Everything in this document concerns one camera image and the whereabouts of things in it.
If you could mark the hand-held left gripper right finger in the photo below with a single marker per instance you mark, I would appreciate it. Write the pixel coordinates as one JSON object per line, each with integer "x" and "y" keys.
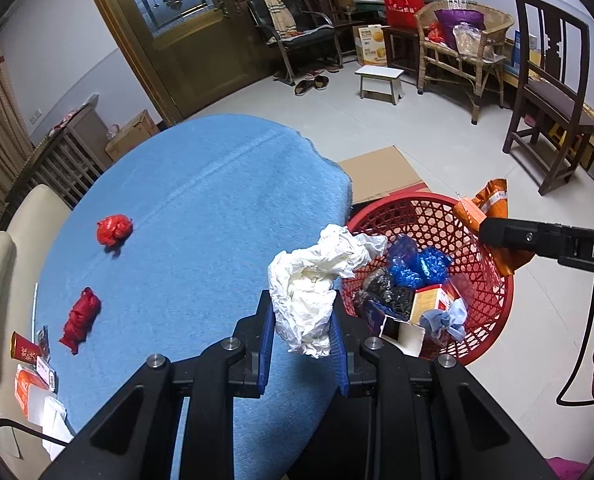
{"x": 338, "y": 355}

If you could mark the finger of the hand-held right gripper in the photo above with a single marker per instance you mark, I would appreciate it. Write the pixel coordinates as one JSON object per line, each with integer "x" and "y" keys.
{"x": 517, "y": 236}

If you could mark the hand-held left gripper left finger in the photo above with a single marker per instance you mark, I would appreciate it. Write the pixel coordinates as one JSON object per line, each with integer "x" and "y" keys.
{"x": 264, "y": 355}

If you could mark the orange wrapper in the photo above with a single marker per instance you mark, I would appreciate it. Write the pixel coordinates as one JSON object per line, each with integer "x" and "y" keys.
{"x": 492, "y": 200}

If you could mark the yellow orange carton box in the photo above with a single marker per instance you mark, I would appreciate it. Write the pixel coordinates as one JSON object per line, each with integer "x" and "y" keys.
{"x": 427, "y": 302}

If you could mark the white blue bag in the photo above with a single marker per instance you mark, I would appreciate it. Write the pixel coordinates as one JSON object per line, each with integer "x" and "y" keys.
{"x": 447, "y": 322}

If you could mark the red plastic basket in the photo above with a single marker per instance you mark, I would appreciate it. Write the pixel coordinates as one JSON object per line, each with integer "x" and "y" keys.
{"x": 377, "y": 215}

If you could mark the small white box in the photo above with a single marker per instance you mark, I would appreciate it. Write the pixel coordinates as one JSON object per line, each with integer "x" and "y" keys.
{"x": 409, "y": 338}

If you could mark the black crumpled wrapper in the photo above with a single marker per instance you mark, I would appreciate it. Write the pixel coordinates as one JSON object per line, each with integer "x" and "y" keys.
{"x": 377, "y": 285}
{"x": 402, "y": 301}

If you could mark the bright blue crumpled wrapper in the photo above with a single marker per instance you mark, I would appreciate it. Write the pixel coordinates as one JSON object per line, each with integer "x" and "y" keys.
{"x": 429, "y": 267}

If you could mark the dark blue crumpled wrapper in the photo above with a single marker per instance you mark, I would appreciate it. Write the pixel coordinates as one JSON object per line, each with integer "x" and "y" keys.
{"x": 402, "y": 255}

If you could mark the dark wooden dining chair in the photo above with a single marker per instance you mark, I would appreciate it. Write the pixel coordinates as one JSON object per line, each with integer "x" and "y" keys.
{"x": 552, "y": 95}

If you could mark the flat cardboard sheet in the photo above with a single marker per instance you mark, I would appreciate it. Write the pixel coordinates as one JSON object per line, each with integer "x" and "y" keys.
{"x": 377, "y": 170}

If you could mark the blue tablecloth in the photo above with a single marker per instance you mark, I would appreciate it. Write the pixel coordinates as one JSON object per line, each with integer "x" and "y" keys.
{"x": 202, "y": 185}

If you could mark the blue box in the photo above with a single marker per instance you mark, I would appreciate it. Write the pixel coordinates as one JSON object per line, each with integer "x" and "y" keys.
{"x": 522, "y": 50}

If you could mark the red crumpled bag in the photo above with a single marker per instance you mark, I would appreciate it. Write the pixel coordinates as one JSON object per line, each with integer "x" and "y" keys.
{"x": 79, "y": 320}

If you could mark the red crumpled wrapper ball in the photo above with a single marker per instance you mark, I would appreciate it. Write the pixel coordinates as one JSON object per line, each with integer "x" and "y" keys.
{"x": 114, "y": 230}

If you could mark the clear plastic bag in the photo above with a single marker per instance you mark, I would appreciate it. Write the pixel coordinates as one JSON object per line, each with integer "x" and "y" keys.
{"x": 472, "y": 40}

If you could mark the small white stool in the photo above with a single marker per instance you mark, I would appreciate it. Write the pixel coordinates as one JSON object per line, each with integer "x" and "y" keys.
{"x": 379, "y": 77}

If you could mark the pink cloth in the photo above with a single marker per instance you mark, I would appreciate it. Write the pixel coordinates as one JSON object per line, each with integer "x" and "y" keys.
{"x": 569, "y": 467}

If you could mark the wicker chair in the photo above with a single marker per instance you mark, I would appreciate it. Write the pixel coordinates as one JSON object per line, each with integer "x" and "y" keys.
{"x": 497, "y": 20}

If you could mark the white card packet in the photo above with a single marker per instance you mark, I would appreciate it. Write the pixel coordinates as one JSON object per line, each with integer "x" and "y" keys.
{"x": 47, "y": 375}

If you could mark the purple cushion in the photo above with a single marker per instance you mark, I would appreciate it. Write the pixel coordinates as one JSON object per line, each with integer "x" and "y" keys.
{"x": 459, "y": 20}

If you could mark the yellow fruit print box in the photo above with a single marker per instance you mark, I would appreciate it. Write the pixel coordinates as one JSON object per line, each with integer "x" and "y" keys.
{"x": 372, "y": 45}

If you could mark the orange packet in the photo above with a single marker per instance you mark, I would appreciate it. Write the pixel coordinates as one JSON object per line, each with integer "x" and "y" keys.
{"x": 27, "y": 390}

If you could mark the brown slipper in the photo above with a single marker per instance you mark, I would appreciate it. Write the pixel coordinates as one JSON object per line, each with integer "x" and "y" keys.
{"x": 320, "y": 81}
{"x": 304, "y": 86}

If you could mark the red gift bag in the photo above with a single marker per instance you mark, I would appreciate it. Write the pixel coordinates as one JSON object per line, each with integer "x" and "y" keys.
{"x": 403, "y": 7}

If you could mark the brown cardboard box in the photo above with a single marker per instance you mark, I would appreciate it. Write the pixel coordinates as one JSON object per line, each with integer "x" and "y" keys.
{"x": 132, "y": 135}

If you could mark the beige sofa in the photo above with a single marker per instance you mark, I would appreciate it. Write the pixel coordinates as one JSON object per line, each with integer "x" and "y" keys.
{"x": 27, "y": 220}

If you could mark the slatted radiator cover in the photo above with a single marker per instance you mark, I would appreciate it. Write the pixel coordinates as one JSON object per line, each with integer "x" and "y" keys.
{"x": 72, "y": 155}

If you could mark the black metal armchair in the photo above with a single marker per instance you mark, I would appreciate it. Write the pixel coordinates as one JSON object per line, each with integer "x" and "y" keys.
{"x": 309, "y": 40}

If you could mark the wooden double door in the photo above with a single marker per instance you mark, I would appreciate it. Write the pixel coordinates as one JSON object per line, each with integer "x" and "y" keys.
{"x": 192, "y": 75}

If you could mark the dark wooden armchair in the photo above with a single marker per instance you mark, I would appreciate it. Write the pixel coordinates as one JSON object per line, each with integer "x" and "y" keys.
{"x": 327, "y": 5}

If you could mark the plaid scarf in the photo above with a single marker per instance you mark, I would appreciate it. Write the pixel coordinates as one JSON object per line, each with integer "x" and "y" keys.
{"x": 279, "y": 12}

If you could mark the white wall socket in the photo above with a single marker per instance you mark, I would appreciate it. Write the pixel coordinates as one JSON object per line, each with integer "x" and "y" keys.
{"x": 35, "y": 116}

